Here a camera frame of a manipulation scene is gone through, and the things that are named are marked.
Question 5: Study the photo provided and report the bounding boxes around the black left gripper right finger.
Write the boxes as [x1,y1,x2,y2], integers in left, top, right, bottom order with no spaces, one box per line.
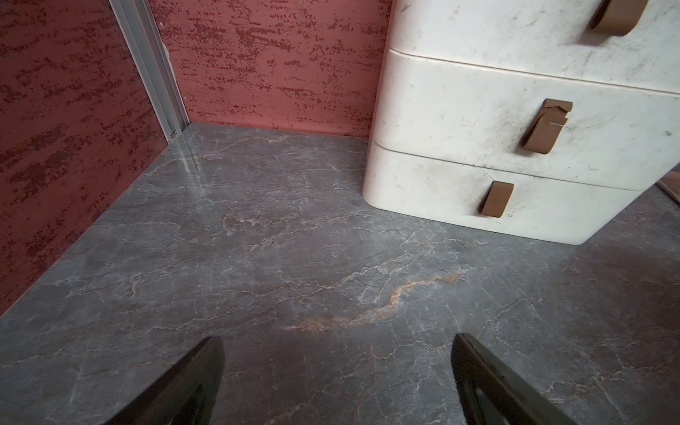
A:
[451,333,576,425]

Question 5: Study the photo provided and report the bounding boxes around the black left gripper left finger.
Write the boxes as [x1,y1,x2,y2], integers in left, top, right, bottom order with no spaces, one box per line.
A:
[108,336,225,424]

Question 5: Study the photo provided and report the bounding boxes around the white three-drawer organizer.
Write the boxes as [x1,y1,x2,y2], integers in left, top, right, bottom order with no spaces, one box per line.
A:
[362,1,679,245]

